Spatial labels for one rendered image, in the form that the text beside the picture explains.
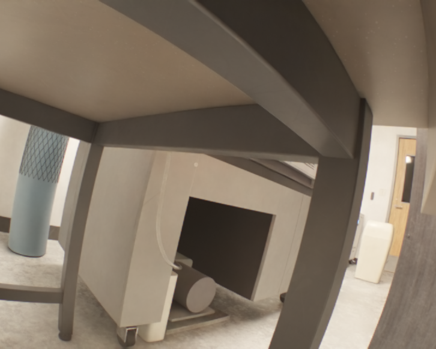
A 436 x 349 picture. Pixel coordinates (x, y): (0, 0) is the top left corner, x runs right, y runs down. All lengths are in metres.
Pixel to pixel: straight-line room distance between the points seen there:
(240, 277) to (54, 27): 1.20
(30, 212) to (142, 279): 0.86
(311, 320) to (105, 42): 0.32
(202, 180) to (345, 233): 0.62
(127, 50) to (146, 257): 0.58
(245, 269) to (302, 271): 1.03
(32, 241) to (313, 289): 1.41
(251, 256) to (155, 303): 0.57
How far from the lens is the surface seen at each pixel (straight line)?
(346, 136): 0.21
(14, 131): 1.80
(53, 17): 0.27
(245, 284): 1.27
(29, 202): 1.46
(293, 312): 0.25
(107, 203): 0.89
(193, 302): 1.14
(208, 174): 0.81
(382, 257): 3.13
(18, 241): 1.53
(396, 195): 4.44
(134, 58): 0.29
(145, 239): 0.72
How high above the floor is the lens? 0.56
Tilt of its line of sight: 5 degrees up
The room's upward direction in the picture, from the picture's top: 14 degrees clockwise
